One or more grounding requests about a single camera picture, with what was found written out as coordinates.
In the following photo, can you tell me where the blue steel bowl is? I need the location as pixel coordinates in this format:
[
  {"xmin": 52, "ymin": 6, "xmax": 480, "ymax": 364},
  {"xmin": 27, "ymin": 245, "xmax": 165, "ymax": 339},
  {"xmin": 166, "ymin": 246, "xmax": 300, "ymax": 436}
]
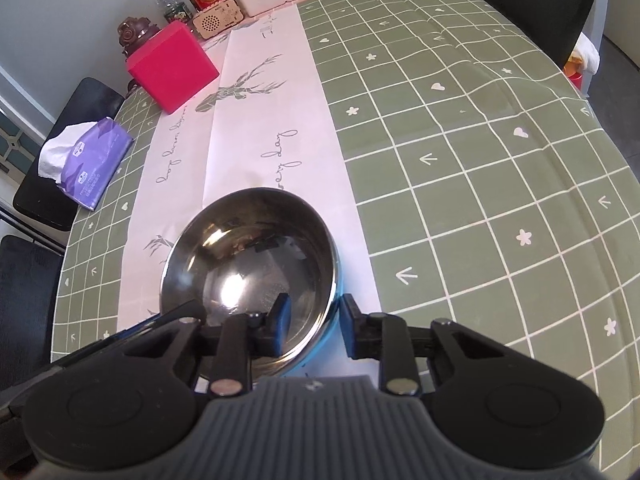
[{"xmin": 160, "ymin": 188, "xmax": 342, "ymax": 379}]

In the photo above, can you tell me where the green checked tablecloth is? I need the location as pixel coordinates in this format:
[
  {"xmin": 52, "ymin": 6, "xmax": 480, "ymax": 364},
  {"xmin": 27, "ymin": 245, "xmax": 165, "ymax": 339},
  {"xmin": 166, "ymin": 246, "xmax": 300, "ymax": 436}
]
[{"xmin": 50, "ymin": 0, "xmax": 639, "ymax": 479}]

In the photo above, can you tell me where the near black chair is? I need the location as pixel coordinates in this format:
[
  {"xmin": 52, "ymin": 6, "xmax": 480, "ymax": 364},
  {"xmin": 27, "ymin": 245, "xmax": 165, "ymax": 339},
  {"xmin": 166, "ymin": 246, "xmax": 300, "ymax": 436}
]
[{"xmin": 0, "ymin": 235, "xmax": 62, "ymax": 389}]

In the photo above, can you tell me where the purple tissue pack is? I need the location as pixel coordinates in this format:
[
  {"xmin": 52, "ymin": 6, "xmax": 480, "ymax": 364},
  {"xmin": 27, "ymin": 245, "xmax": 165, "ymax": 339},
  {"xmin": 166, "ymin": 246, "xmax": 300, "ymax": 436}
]
[{"xmin": 37, "ymin": 117, "xmax": 134, "ymax": 210}]

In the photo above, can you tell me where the far black chair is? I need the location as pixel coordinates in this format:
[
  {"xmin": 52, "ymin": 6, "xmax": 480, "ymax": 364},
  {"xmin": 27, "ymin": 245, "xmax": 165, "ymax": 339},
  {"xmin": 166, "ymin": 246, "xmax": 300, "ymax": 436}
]
[{"xmin": 13, "ymin": 77, "xmax": 134, "ymax": 232}]

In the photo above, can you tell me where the pink cube box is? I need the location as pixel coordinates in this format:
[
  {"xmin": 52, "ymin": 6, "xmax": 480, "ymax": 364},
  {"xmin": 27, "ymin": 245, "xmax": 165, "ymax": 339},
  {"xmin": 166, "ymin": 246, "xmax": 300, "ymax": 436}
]
[{"xmin": 126, "ymin": 22, "xmax": 219, "ymax": 114}]

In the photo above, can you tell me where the white glass panel door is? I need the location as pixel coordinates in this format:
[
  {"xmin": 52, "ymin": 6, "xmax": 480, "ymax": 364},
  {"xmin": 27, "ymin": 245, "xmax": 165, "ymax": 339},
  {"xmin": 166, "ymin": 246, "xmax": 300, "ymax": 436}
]
[{"xmin": 1, "ymin": 67, "xmax": 55, "ymax": 184}]

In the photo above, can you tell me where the wooden small radio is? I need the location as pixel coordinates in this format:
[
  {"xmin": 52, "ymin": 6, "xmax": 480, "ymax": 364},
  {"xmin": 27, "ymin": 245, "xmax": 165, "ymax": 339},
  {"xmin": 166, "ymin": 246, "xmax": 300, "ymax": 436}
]
[{"xmin": 192, "ymin": 0, "xmax": 244, "ymax": 40}]

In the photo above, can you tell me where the brown ceramic jar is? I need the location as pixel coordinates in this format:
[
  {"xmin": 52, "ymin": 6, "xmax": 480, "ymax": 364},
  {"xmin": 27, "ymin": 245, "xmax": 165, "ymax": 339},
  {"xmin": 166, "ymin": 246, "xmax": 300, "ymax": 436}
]
[{"xmin": 117, "ymin": 16, "xmax": 160, "ymax": 60}]

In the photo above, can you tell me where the clear plastic bottle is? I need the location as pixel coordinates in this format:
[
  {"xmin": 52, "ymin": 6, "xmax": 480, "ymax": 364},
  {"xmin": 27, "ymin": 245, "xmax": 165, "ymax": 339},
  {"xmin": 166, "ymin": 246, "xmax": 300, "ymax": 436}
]
[{"xmin": 155, "ymin": 0, "xmax": 192, "ymax": 25}]

